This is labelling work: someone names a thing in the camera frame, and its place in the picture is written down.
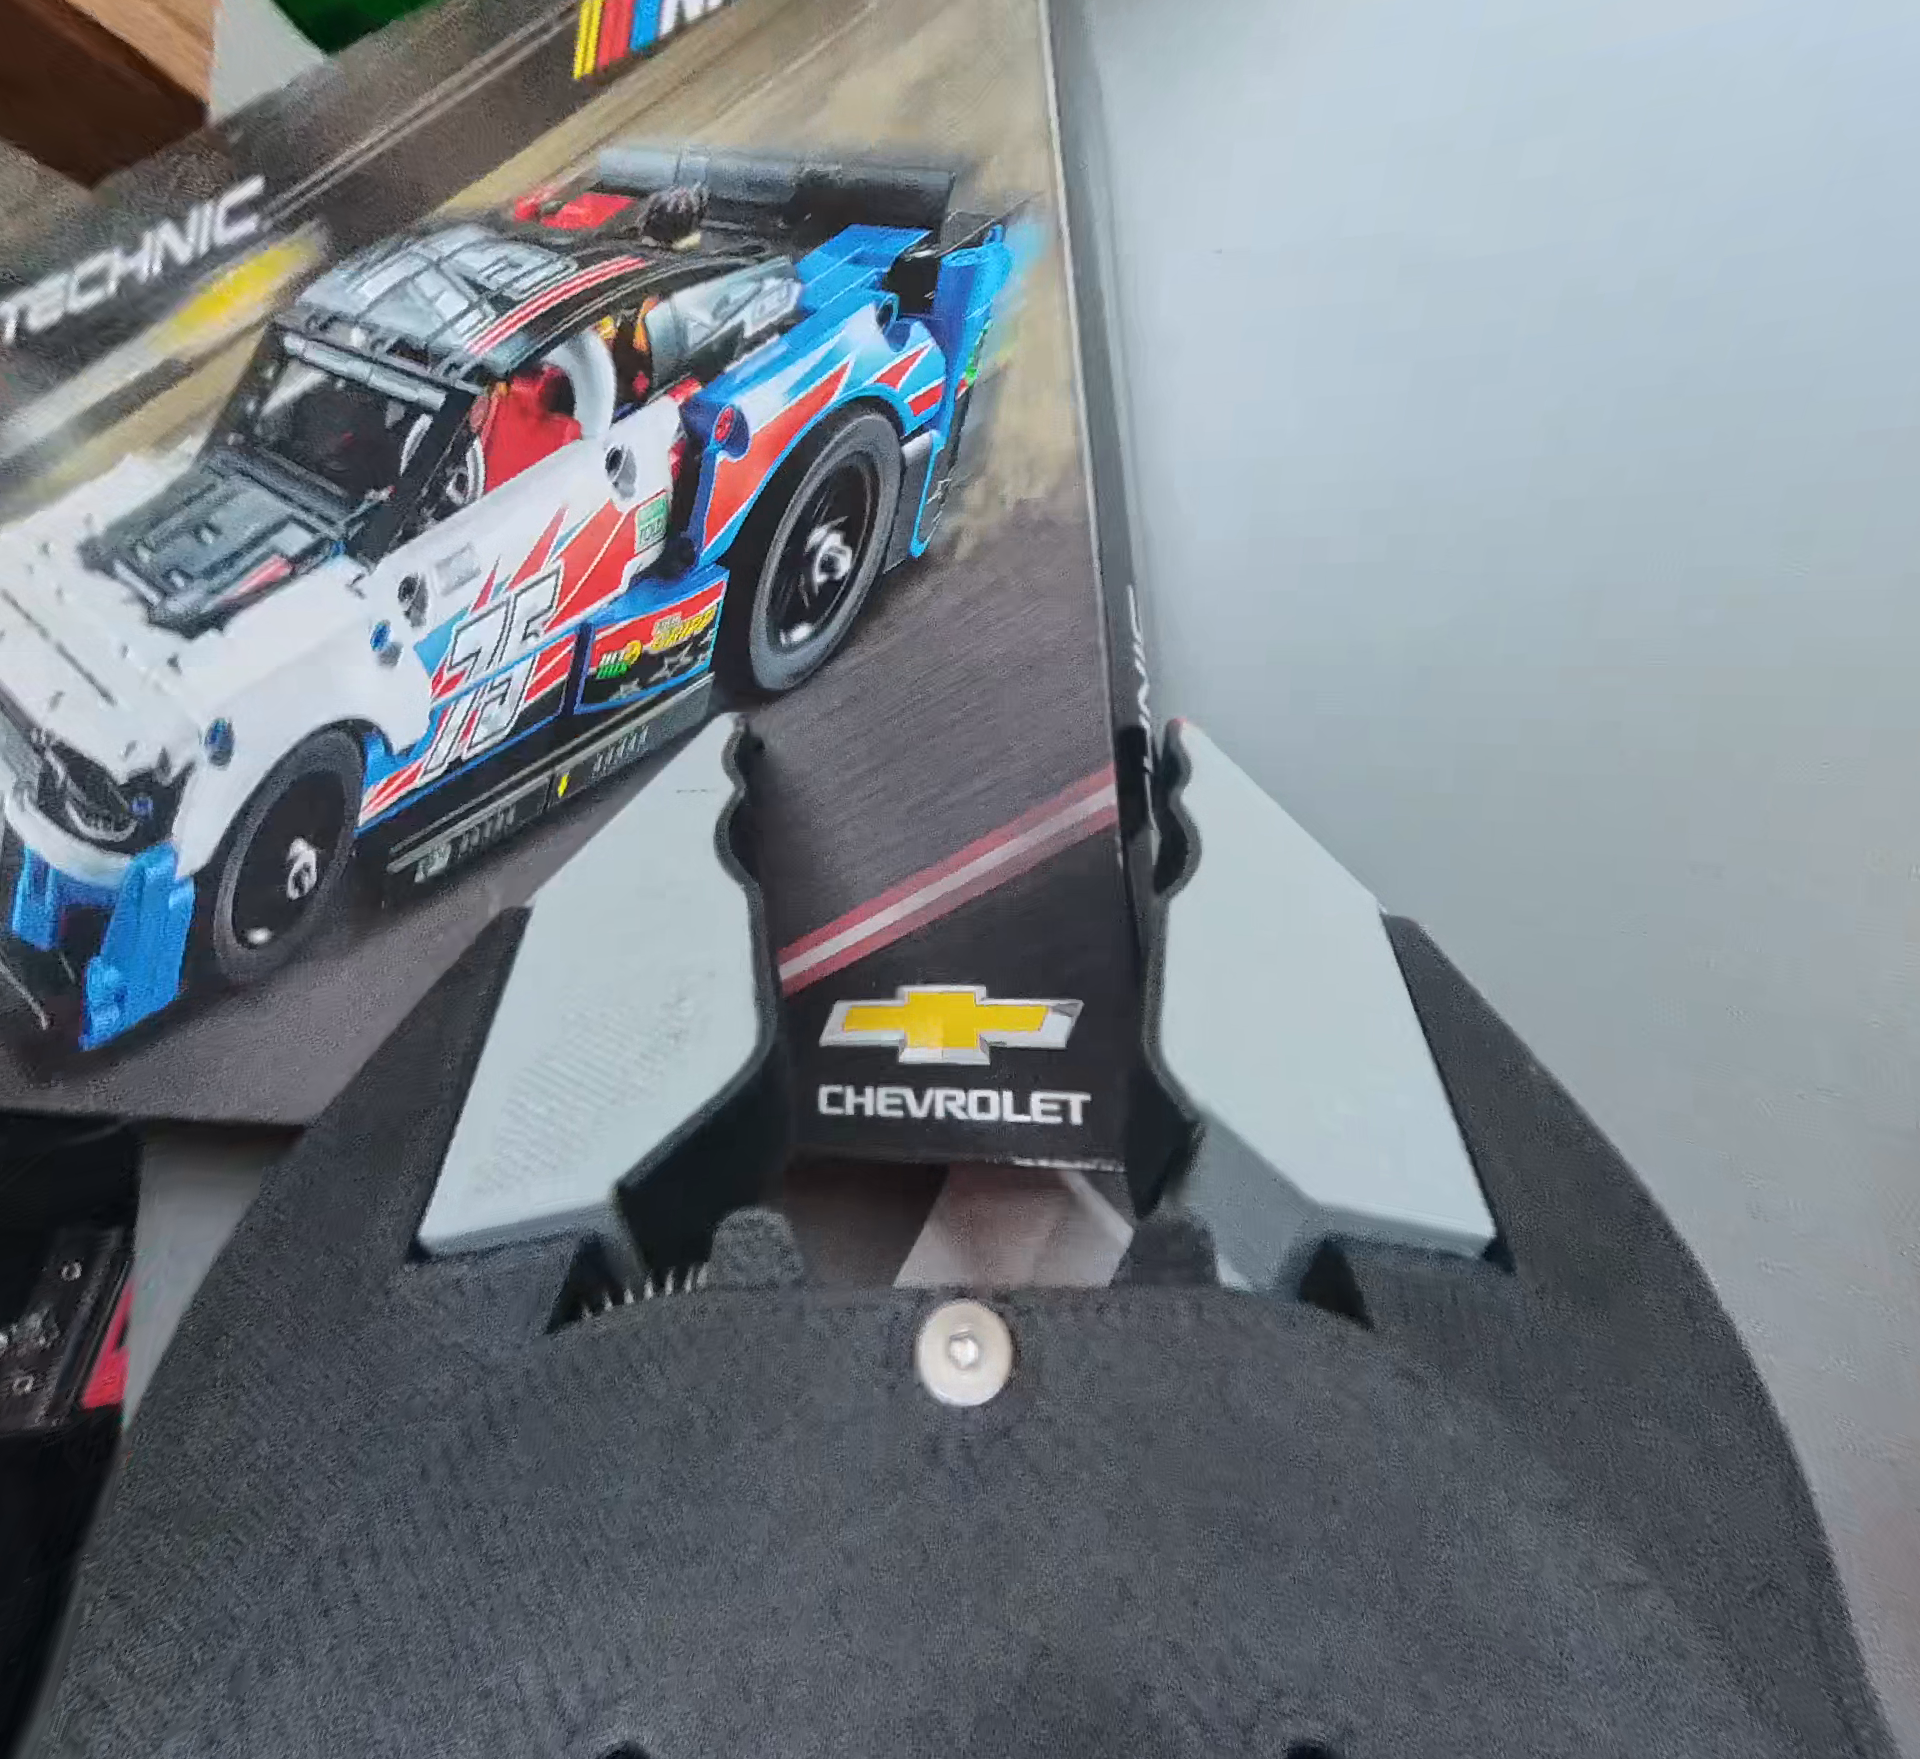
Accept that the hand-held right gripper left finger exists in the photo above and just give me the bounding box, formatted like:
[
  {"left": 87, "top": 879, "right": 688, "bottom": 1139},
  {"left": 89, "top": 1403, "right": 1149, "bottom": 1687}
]
[{"left": 414, "top": 723, "right": 792, "bottom": 1277}]

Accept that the race car lego box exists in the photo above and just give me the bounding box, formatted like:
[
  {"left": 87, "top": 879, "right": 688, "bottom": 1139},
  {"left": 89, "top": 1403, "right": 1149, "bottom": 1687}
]
[{"left": 0, "top": 0, "right": 1201, "bottom": 1175}]

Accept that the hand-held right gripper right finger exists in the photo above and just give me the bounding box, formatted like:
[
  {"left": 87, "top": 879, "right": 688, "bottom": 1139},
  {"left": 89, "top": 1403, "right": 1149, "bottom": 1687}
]
[{"left": 1127, "top": 723, "right": 1505, "bottom": 1293}]

